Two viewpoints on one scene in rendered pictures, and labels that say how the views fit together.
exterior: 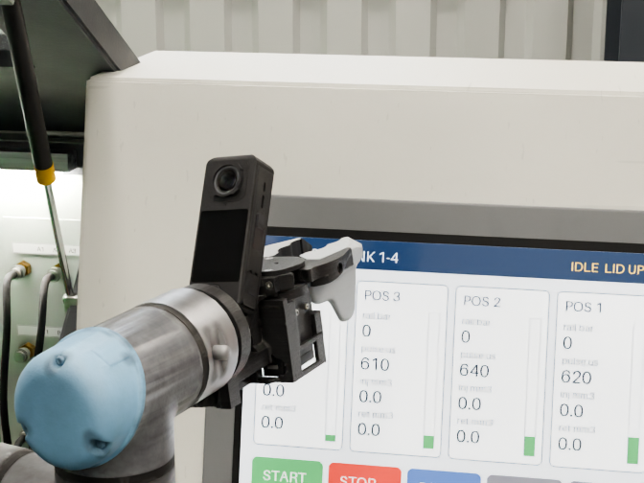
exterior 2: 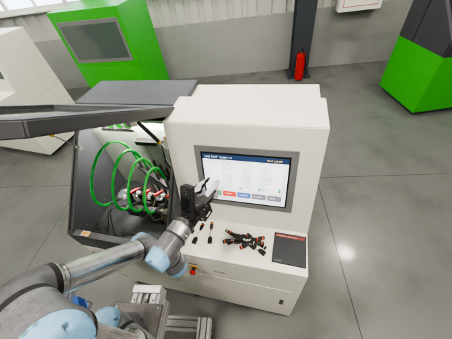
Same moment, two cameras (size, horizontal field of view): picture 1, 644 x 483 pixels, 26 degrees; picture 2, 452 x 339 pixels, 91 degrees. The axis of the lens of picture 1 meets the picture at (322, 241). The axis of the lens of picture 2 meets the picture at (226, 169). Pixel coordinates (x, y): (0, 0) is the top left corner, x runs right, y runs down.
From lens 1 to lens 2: 0.66 m
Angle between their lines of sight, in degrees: 33
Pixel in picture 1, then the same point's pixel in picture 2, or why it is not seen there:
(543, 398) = (261, 182)
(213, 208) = (182, 196)
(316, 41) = (231, 9)
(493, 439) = (252, 188)
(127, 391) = (165, 264)
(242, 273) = (190, 212)
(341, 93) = (216, 125)
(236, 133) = (195, 133)
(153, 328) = (170, 243)
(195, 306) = (179, 229)
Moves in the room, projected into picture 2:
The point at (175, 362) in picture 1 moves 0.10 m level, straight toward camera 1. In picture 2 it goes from (175, 248) to (173, 283)
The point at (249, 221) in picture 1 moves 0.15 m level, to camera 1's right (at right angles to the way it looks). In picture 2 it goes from (190, 202) to (235, 200)
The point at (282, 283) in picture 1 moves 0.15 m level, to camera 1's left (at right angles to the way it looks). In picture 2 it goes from (200, 208) to (157, 210)
